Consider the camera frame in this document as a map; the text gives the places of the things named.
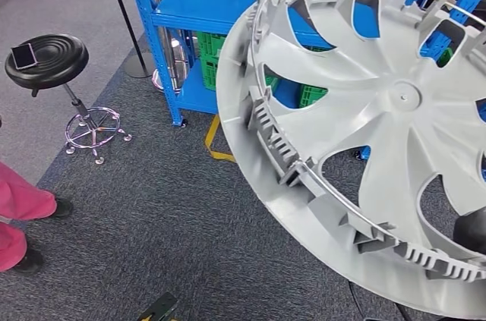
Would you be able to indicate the dark smartphone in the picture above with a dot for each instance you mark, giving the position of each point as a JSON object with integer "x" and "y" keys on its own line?
{"x": 23, "y": 56}

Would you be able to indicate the grey plastic wheel hubcap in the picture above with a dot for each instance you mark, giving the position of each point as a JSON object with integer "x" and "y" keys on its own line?
{"x": 379, "y": 122}

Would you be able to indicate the blue metal shelf rack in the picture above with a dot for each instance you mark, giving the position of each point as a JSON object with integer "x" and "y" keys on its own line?
{"x": 212, "y": 2}

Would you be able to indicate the thin black pole stand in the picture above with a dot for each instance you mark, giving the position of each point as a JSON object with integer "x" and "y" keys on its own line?
{"x": 124, "y": 12}

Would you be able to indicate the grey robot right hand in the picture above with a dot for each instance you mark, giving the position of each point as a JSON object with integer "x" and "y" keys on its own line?
{"x": 472, "y": 233}

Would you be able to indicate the person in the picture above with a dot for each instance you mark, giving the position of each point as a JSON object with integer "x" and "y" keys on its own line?
{"x": 23, "y": 198}

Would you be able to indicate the black robot left foot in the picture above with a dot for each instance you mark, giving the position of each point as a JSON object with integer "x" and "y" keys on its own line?
{"x": 159, "y": 308}

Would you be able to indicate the green open plastic basket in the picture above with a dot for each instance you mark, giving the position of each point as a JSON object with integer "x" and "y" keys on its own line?
{"x": 444, "y": 58}

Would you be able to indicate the chrome stanchion post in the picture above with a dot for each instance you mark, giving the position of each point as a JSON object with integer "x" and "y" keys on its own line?
{"x": 173, "y": 57}

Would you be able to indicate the green plastic crate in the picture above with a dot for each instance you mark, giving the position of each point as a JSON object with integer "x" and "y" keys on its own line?
{"x": 313, "y": 96}
{"x": 210, "y": 47}

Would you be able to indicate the black round stool chrome base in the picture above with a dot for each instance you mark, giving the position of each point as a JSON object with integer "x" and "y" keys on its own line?
{"x": 53, "y": 60}

